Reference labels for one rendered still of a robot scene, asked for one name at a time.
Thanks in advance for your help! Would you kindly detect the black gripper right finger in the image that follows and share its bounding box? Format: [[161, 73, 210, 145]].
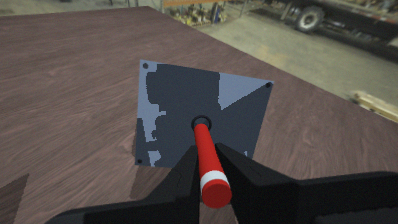
[[215, 143, 398, 224]]

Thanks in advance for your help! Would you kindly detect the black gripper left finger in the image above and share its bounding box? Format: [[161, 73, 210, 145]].
[[45, 145, 200, 224]]

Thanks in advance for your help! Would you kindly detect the blue-grey sloped panel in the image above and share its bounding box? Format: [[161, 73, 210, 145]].
[[135, 60, 274, 168]]

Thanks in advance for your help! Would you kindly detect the red peg with white band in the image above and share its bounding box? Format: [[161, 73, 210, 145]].
[[194, 124, 232, 209]]

